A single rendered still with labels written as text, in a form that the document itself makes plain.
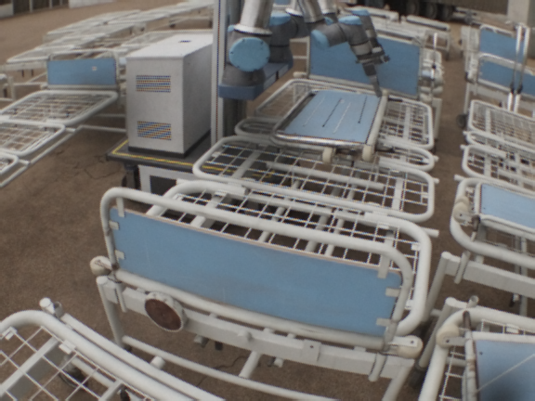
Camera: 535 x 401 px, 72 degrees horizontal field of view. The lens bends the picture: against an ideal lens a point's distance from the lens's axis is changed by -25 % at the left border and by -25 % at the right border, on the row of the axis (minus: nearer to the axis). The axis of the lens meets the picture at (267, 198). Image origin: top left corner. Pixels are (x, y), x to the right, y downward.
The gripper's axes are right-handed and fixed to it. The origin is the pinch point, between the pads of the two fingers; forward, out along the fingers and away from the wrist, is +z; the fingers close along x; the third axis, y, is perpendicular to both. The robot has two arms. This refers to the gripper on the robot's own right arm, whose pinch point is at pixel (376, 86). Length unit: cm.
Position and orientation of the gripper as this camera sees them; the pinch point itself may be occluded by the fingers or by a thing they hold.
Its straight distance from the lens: 194.0
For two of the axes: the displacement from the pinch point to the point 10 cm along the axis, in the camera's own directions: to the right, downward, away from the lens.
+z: 3.9, 7.7, 5.1
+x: -1.4, 6.0, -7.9
